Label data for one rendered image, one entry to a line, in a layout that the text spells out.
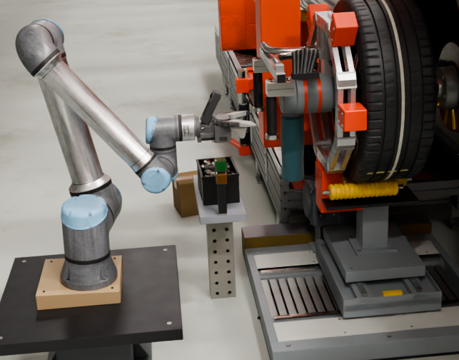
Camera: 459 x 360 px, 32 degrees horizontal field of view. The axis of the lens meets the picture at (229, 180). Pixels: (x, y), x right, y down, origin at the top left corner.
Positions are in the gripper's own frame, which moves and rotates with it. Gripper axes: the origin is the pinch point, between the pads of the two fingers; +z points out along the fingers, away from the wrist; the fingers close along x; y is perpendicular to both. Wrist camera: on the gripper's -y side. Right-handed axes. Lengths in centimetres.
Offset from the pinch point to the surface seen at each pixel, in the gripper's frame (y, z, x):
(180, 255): 81, -27, -68
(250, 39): 19, 29, -249
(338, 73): -15.3, 26.6, 8.6
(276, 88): -9.9, 7.4, 2.8
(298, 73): -15.2, 14.5, 4.7
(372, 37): -25.9, 38.2, 6.7
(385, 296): 66, 44, 11
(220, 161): 17.0, -11.5, -5.8
